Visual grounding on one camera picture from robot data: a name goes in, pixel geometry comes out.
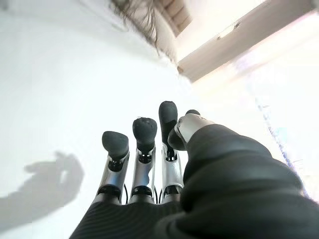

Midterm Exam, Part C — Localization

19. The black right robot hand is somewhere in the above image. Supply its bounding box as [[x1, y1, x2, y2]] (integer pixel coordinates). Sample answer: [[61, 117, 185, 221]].
[[69, 100, 319, 239]]

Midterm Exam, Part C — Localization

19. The white pillow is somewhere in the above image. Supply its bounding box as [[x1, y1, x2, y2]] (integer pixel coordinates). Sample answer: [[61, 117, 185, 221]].
[[149, 7, 181, 64], [0, 0, 319, 239]]

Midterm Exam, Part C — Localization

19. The beige wooden ledge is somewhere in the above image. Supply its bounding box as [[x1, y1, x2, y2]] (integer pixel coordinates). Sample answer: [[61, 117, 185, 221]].
[[176, 0, 319, 83]]

